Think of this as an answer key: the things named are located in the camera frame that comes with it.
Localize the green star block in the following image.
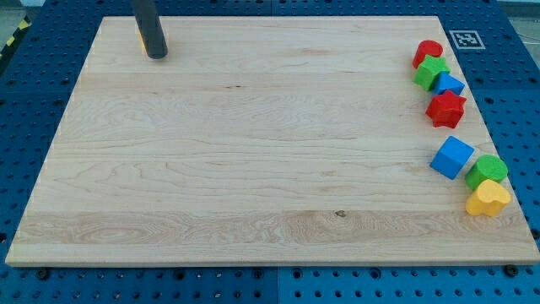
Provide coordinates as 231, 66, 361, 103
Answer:
413, 55, 451, 91

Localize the red star block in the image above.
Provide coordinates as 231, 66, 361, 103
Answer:
425, 90, 467, 128

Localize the green cylinder block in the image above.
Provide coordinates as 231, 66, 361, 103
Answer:
465, 155, 509, 190

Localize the yellow heart block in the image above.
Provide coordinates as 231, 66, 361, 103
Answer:
465, 179, 512, 217

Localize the white fiducial marker tag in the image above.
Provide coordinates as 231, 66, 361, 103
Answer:
450, 30, 485, 50

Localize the yellow block behind arm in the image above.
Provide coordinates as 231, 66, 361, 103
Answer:
138, 31, 147, 54

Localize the red cylinder block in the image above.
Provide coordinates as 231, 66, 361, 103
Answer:
412, 40, 444, 68

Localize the blue cube block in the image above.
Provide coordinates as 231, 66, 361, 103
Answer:
429, 136, 474, 180

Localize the small blue triangle block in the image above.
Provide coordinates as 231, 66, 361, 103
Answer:
433, 72, 465, 95

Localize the wooden board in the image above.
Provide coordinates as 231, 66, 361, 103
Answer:
6, 16, 539, 268

